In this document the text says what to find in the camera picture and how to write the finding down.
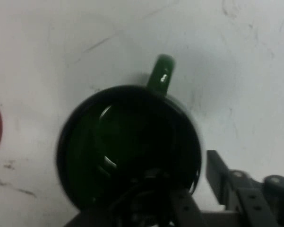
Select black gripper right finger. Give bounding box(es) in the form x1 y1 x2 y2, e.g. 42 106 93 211
206 149 284 227

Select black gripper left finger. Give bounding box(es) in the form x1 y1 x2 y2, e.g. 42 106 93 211
66 169 208 227

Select green enamel mug white lettering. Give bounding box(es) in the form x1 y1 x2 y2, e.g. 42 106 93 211
55 53 203 213

